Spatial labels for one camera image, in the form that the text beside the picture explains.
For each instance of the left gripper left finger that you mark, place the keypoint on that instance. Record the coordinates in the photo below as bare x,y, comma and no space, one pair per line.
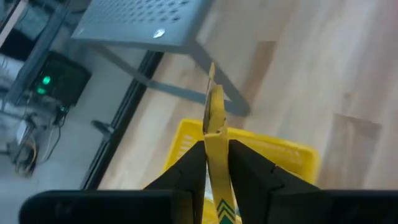
186,180

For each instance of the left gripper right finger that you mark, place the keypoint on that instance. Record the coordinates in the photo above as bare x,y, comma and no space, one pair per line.
252,180

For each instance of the yellow green crayon box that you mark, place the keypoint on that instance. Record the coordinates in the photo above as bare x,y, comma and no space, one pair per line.
217,155

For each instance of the yellow slotted plastic basket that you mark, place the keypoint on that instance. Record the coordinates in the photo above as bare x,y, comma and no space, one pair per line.
280,152

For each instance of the black device green lights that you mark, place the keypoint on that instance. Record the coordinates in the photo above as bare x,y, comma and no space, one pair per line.
62,81

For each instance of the grey perforated metal riser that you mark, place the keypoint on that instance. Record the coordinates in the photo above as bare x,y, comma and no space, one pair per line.
140,18

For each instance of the black aluminium table frame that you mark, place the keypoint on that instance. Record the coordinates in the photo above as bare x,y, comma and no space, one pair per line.
124,115

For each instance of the black frame bracket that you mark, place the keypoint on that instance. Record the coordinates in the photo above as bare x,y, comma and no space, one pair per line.
102,127

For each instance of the grey metal cart frame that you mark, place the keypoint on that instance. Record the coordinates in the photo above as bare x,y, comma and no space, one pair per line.
38,51

